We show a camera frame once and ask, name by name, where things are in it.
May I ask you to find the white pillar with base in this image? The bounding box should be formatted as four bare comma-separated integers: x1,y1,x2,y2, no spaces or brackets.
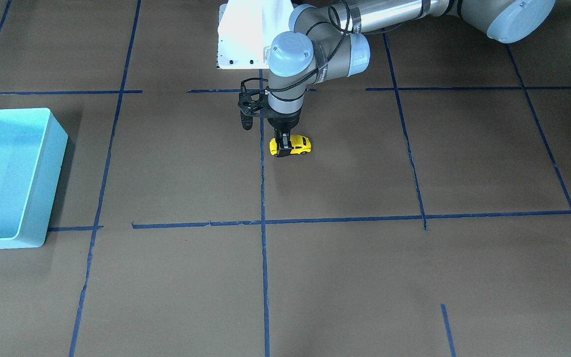
216,0,295,70

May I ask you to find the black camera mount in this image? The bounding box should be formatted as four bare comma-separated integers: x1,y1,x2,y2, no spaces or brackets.
237,84,270,130

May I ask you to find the yellow beetle toy car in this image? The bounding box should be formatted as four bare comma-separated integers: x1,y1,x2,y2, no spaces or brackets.
270,135,312,157

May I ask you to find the light blue plastic bin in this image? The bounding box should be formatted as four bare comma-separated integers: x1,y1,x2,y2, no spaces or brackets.
0,108,68,249

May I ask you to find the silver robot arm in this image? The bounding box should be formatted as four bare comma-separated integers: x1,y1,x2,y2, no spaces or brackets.
262,0,555,157

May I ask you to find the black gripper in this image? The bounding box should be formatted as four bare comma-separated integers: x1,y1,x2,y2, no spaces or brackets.
268,110,301,157

